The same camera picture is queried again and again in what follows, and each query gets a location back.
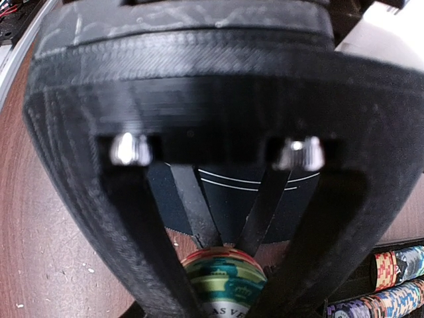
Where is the poker chip row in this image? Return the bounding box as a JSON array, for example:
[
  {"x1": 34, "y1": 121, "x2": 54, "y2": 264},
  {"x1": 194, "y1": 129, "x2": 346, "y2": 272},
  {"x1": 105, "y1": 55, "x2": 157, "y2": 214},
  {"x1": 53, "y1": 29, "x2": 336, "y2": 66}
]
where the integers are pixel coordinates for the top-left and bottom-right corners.
[
  {"x1": 327, "y1": 278, "x2": 423, "y2": 318},
  {"x1": 371, "y1": 245, "x2": 423, "y2": 291}
]

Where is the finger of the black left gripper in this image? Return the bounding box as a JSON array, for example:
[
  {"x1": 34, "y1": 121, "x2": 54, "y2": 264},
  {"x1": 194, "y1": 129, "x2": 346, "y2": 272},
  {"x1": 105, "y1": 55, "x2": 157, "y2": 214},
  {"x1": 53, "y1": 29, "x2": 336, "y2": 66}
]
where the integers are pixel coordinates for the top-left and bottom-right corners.
[
  {"x1": 170, "y1": 165, "x2": 222, "y2": 248},
  {"x1": 238, "y1": 170, "x2": 292, "y2": 257}
]

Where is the aluminium front rail base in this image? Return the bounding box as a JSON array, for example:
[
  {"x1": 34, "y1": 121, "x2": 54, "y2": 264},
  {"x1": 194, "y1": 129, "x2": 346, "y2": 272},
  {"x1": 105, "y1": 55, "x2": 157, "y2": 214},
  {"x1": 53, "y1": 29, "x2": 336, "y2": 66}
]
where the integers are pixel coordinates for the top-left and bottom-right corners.
[{"x1": 1, "y1": 0, "x2": 61, "y2": 109}]

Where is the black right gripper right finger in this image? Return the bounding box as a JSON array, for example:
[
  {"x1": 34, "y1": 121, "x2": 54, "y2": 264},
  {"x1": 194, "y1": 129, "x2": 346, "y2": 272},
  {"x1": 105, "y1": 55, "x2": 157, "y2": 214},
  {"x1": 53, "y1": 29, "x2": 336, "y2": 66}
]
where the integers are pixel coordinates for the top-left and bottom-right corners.
[{"x1": 249, "y1": 59, "x2": 423, "y2": 317}]

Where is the left inner poker chip row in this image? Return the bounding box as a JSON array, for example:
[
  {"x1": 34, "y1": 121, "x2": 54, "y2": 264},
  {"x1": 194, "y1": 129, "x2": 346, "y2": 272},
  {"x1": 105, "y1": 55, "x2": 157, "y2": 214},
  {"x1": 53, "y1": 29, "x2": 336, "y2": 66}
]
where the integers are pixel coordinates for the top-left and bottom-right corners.
[{"x1": 327, "y1": 278, "x2": 423, "y2": 318}]

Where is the left outer poker chip row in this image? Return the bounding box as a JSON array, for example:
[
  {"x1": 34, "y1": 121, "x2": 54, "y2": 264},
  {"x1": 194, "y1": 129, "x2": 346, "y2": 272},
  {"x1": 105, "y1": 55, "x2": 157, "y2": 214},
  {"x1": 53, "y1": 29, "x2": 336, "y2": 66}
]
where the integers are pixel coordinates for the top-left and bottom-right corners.
[{"x1": 371, "y1": 245, "x2": 423, "y2": 291}]

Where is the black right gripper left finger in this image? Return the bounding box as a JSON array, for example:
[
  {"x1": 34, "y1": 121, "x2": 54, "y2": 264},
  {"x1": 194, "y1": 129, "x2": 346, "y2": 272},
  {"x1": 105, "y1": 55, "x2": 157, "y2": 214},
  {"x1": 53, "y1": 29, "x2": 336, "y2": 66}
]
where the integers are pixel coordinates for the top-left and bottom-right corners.
[{"x1": 23, "y1": 92, "x2": 199, "y2": 317}]

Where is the round black poker mat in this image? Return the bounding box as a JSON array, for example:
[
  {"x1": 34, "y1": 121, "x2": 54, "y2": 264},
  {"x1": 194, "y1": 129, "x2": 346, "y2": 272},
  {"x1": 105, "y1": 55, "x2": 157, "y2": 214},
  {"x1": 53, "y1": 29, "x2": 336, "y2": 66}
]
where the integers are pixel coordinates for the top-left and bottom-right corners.
[{"x1": 148, "y1": 163, "x2": 319, "y2": 244}]

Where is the black poker chip case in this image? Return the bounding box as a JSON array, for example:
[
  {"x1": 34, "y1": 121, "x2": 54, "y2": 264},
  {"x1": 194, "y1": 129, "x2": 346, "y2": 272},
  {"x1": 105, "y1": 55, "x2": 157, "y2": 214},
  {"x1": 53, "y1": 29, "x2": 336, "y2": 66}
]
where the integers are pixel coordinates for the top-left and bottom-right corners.
[{"x1": 317, "y1": 237, "x2": 424, "y2": 318}]

